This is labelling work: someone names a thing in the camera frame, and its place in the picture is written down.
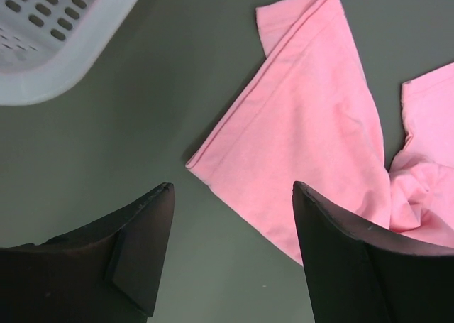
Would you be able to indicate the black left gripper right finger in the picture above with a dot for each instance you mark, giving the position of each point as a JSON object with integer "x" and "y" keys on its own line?
{"x": 357, "y": 271}

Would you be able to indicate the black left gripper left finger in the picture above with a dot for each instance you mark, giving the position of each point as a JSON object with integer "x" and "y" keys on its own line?
{"x": 106, "y": 271}

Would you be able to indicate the light pink t shirt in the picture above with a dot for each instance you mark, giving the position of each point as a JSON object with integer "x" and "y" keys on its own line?
{"x": 308, "y": 115}

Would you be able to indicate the white perforated plastic basket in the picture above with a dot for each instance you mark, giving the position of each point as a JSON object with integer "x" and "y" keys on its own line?
{"x": 47, "y": 46}

